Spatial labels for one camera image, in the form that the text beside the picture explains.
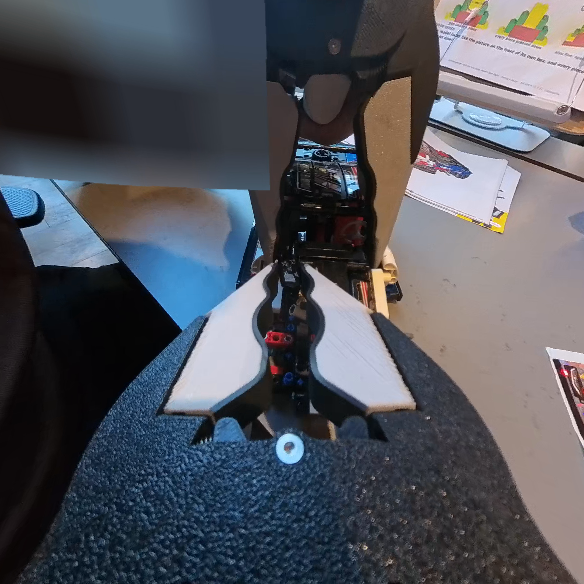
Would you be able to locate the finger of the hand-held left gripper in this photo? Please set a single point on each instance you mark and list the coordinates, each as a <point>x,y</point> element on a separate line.
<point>280,137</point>
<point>390,159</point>

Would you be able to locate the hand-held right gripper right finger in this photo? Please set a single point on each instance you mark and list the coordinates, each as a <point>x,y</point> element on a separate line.
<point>360,360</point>

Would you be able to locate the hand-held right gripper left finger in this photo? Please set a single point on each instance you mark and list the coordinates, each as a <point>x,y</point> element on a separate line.
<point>219,360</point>

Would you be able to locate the red white toy race car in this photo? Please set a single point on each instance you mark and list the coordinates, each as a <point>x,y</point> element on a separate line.
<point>328,182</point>

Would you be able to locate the black star-printed brick piece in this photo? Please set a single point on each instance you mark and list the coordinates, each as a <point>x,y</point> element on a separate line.
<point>290,273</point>

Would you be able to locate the task sheet on stand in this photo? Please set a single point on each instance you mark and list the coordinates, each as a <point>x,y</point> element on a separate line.
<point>572,127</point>

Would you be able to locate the person's left hand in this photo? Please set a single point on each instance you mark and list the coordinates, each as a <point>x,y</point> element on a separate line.
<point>328,133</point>

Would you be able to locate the open toy instruction booklet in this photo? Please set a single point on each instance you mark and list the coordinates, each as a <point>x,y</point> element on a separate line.
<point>474,182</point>

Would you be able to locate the white board stand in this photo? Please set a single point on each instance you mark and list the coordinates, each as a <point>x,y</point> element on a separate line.
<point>502,132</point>

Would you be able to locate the person's black pants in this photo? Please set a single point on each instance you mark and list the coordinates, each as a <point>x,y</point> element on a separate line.
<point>105,319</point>

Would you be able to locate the printed brick instruction sheet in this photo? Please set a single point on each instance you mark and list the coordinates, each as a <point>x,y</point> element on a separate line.
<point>502,59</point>

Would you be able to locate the holographic sticker sheet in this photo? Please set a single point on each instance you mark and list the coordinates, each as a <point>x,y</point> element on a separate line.
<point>572,401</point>

